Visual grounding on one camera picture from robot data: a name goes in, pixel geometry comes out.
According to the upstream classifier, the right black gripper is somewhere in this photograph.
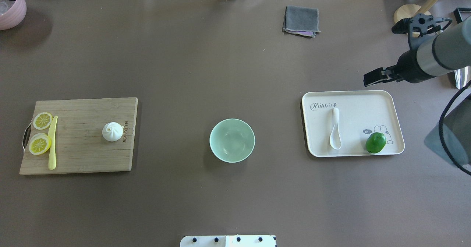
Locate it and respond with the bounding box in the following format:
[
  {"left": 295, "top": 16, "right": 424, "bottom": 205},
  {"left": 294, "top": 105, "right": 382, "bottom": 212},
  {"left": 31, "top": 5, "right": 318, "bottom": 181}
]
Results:
[{"left": 363, "top": 50, "right": 429, "bottom": 87}]

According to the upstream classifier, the white ceramic spoon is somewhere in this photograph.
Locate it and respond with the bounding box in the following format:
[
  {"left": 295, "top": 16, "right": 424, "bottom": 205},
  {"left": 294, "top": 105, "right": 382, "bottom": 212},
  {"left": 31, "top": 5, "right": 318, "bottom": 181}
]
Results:
[{"left": 329, "top": 107, "right": 342, "bottom": 150}]

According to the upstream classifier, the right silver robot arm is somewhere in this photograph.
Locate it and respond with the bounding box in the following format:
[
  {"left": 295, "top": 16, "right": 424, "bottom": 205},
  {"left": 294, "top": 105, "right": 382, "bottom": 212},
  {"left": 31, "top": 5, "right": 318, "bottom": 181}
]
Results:
[{"left": 363, "top": 14, "right": 471, "bottom": 174}]

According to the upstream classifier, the light green bowl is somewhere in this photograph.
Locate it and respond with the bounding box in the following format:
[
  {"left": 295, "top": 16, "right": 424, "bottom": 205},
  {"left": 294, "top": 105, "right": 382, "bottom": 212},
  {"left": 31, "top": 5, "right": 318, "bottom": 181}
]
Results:
[{"left": 209, "top": 118, "right": 256, "bottom": 163}]

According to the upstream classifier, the pink bowl with ice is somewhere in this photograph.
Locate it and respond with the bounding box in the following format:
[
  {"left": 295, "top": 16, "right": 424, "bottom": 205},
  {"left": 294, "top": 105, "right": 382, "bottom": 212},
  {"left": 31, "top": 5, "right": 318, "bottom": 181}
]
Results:
[{"left": 0, "top": 0, "right": 27, "bottom": 31}]

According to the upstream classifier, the white rabbit tray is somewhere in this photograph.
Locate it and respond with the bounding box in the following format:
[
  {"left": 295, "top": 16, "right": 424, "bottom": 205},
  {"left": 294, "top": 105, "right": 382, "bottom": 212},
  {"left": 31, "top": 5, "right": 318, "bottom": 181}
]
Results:
[{"left": 301, "top": 90, "right": 405, "bottom": 158}]

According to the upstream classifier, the green lime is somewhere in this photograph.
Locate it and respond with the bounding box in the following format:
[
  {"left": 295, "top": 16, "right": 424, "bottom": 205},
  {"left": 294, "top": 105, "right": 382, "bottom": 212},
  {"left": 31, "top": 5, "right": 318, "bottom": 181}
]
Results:
[{"left": 365, "top": 132, "right": 387, "bottom": 154}]

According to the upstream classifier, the wooden mug tree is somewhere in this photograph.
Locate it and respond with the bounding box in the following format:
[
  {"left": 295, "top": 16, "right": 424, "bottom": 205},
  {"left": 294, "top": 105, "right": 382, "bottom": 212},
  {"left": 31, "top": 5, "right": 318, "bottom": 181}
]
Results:
[{"left": 393, "top": 0, "right": 438, "bottom": 23}]

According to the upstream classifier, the metal scoop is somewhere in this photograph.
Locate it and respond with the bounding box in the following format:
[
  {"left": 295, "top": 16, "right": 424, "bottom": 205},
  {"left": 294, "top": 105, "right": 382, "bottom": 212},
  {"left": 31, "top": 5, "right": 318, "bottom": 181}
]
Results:
[{"left": 454, "top": 66, "right": 471, "bottom": 89}]

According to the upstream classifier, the folded grey cloth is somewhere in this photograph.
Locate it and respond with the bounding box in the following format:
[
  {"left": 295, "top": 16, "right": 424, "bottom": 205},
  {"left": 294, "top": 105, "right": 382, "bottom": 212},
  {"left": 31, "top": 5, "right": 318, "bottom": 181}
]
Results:
[{"left": 282, "top": 6, "right": 320, "bottom": 38}]

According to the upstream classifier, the black tray with glasses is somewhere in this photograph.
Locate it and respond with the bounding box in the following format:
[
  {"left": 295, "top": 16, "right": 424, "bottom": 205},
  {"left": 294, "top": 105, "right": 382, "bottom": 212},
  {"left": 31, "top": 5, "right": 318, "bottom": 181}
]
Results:
[{"left": 453, "top": 7, "right": 471, "bottom": 24}]

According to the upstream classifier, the white pillar with base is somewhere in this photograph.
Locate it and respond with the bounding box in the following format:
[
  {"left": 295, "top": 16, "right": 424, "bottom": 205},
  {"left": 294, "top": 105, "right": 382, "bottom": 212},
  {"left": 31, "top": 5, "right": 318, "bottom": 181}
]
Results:
[{"left": 180, "top": 235, "right": 277, "bottom": 247}]

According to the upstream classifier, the wooden cutting board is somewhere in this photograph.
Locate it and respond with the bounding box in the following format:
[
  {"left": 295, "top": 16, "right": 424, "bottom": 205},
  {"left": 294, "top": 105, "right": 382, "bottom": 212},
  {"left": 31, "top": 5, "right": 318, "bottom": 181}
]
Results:
[{"left": 19, "top": 97, "right": 138, "bottom": 175}]

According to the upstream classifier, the lemon slice upper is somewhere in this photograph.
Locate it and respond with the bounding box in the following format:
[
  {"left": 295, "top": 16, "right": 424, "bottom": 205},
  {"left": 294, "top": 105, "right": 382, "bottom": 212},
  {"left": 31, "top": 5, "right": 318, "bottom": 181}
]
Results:
[{"left": 32, "top": 112, "right": 53, "bottom": 130}]

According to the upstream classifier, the lemon slice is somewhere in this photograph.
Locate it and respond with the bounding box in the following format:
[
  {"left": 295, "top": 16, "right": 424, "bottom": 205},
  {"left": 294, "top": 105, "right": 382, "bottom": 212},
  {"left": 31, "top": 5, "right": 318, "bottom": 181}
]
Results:
[
  {"left": 32, "top": 112, "right": 53, "bottom": 130},
  {"left": 29, "top": 133, "right": 52, "bottom": 155}
]

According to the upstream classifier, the lemon slice lower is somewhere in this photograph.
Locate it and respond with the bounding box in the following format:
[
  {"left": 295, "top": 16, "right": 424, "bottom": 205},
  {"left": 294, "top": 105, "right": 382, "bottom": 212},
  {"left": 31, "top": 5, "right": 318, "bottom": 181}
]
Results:
[{"left": 29, "top": 133, "right": 52, "bottom": 155}]

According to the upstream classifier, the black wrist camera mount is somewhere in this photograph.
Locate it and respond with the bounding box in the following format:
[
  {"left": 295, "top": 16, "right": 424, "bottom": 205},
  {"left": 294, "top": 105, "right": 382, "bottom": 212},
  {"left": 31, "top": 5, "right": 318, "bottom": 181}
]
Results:
[{"left": 392, "top": 13, "right": 453, "bottom": 37}]

